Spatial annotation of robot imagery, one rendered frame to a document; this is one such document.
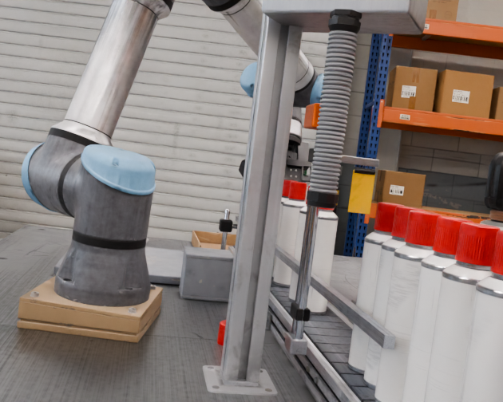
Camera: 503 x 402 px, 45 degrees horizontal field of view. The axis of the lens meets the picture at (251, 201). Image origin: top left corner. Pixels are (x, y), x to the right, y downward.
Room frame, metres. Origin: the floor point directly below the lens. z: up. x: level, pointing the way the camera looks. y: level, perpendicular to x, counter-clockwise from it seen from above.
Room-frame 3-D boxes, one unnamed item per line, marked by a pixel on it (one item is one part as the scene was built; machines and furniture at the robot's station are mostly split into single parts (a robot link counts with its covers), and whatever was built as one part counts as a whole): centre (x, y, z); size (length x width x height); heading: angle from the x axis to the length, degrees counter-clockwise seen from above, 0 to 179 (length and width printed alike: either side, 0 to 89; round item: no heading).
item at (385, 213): (0.73, -0.17, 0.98); 0.05 x 0.05 x 0.20
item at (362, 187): (0.79, -0.14, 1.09); 0.03 x 0.01 x 0.06; 100
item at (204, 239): (1.82, 0.02, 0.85); 0.30 x 0.26 x 0.04; 10
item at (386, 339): (1.12, -0.06, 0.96); 1.07 x 0.01 x 0.01; 10
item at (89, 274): (0.97, 0.22, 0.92); 0.15 x 0.15 x 0.10
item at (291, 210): (1.19, -0.09, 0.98); 0.05 x 0.05 x 0.20
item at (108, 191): (0.97, 0.22, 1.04); 0.13 x 0.12 x 0.14; 50
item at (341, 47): (0.66, -0.08, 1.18); 0.04 x 0.04 x 0.21
